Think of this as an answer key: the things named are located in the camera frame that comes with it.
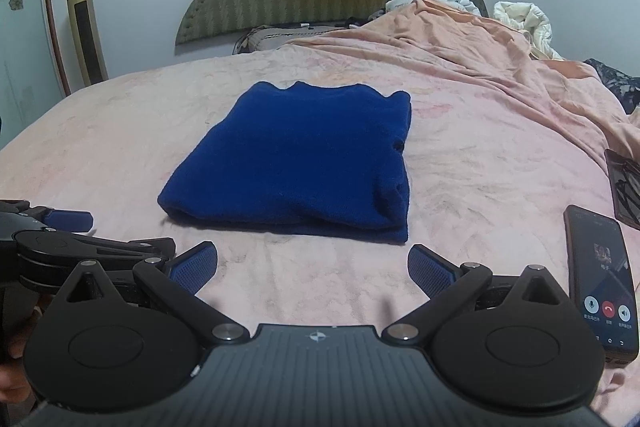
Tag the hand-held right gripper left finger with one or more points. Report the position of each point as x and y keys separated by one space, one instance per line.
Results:
x=193 y=268

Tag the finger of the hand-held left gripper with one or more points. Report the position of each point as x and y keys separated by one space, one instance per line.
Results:
x=100 y=247
x=70 y=220

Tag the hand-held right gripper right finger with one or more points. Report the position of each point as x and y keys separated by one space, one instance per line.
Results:
x=429 y=272

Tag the blue knit sweater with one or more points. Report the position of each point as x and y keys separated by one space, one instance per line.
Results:
x=300 y=157

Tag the person's left hand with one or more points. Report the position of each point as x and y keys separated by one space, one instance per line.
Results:
x=11 y=382

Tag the pink blanket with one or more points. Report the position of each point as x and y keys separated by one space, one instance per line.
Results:
x=500 y=132

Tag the black smartphone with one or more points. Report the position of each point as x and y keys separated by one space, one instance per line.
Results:
x=600 y=277

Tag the gold tower fan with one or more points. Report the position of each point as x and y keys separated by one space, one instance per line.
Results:
x=86 y=32

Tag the dark glossy tablet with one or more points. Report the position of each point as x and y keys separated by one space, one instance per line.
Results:
x=625 y=187

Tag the grey striped pillow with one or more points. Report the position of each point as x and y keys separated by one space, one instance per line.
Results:
x=280 y=38

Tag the cream quilt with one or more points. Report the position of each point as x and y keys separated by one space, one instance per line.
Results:
x=530 y=27

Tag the dark floral cloth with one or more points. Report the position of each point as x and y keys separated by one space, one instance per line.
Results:
x=617 y=82

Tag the red-brown door frame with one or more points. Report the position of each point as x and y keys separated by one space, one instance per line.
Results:
x=52 y=7

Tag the flower wall sticker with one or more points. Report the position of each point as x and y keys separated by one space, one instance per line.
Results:
x=16 y=2

